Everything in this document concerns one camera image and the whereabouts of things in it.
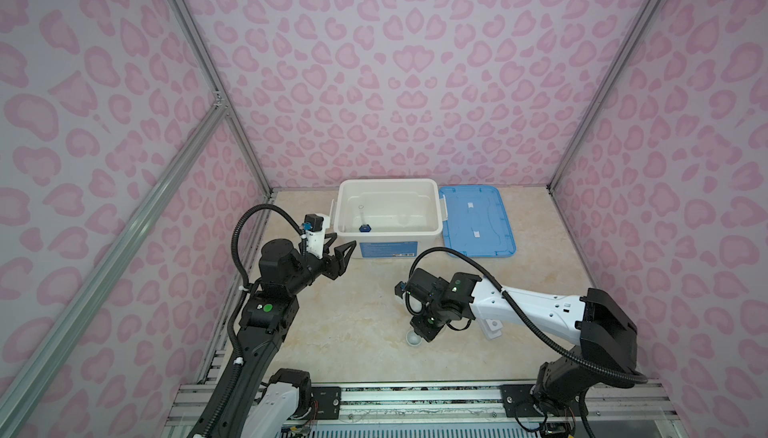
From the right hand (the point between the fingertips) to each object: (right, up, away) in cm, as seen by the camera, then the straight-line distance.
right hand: (419, 328), depth 77 cm
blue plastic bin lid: (+24, +26, +33) cm, 48 cm away
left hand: (-18, +25, -6) cm, 31 cm away
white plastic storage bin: (-6, +28, +33) cm, 43 cm away
